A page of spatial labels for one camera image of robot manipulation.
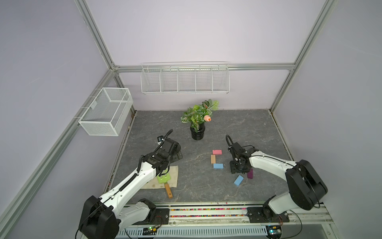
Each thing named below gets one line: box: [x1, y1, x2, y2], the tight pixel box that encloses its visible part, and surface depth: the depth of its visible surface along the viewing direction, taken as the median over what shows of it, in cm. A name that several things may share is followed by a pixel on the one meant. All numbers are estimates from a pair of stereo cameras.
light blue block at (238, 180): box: [233, 174, 245, 187], surface depth 86 cm
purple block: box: [247, 168, 254, 180], surface depth 88 cm
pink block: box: [212, 149, 223, 155], surface depth 98 cm
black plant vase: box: [190, 122, 206, 141], surface depth 103 cm
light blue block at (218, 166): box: [213, 163, 224, 169], surface depth 91 cm
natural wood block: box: [210, 154, 216, 164], surface depth 94 cm
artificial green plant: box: [180, 99, 220, 133], surface depth 86 cm
